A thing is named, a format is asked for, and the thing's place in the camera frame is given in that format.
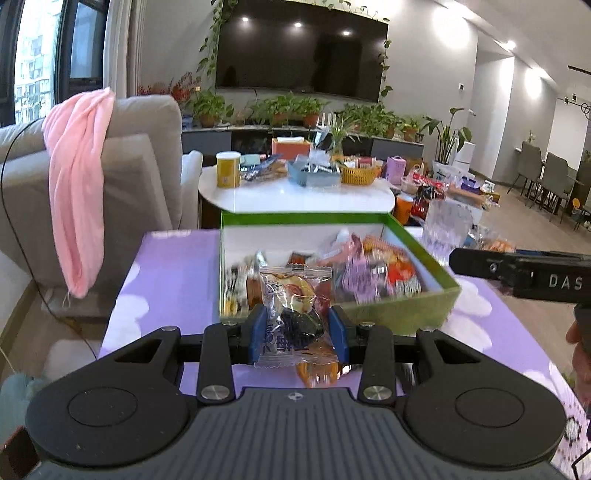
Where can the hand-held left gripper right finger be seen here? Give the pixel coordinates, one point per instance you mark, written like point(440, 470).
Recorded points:
point(339, 334)

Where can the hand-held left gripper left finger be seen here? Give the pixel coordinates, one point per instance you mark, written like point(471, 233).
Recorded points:
point(258, 334)

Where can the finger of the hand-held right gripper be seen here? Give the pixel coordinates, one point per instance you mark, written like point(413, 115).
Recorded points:
point(480, 264)

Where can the clear snack packet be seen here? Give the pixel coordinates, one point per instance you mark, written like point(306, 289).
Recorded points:
point(291, 304)

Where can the pile of assorted snack packets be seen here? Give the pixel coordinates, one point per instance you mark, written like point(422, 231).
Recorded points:
point(360, 272)

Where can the green cardboard box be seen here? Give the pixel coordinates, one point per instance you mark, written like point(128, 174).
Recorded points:
point(415, 314)

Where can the person's right hand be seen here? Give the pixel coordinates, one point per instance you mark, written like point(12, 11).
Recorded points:
point(581, 367)

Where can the small orange snack packet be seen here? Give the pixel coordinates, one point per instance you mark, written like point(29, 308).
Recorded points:
point(318, 374)

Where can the clear plastic bag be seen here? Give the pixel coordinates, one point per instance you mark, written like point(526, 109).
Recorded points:
point(448, 230)

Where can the orange cup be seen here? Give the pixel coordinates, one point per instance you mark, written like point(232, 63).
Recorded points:
point(405, 210)

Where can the grey dining chair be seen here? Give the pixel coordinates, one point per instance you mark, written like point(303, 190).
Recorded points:
point(556, 180)
point(526, 166)

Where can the purple floral tablecloth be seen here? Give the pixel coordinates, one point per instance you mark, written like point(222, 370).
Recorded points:
point(166, 286)

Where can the white tall appliance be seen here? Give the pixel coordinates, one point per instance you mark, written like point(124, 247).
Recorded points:
point(465, 154)

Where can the pink small box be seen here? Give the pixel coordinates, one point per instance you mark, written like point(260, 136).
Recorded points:
point(396, 170)

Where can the large leafy floor plant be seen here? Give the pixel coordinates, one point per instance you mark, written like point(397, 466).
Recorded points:
point(445, 138)

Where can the white oval table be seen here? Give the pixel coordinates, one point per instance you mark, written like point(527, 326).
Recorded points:
point(295, 201)

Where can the yellow woven basket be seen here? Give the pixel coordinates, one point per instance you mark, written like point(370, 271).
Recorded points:
point(360, 175)

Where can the blue grey storage box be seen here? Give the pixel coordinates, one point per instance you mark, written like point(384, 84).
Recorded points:
point(314, 173)

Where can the yellow can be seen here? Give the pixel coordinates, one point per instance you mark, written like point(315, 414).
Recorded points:
point(228, 170)

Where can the orange tissue box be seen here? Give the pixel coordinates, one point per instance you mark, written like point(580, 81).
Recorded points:
point(291, 147)

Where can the beige sofa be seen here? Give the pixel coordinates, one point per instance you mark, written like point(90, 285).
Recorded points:
point(138, 184)

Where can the grey television cabinet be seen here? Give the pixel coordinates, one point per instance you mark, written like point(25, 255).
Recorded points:
point(207, 138)

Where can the row of potted plants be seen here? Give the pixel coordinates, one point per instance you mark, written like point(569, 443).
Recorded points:
point(286, 110)

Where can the pink cloth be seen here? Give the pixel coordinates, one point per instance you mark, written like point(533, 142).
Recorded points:
point(76, 184)

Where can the teal fuzzy object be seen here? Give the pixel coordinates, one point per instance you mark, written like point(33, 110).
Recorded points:
point(18, 392)

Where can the red flower arrangement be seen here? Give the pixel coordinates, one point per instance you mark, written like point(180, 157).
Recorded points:
point(178, 87)

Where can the black television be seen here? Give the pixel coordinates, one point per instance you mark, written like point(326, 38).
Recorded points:
point(300, 50)

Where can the hanging vine plant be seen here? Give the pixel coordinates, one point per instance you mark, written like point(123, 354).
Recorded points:
point(210, 41)

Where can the black framed window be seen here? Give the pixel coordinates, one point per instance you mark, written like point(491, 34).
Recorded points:
point(41, 55)

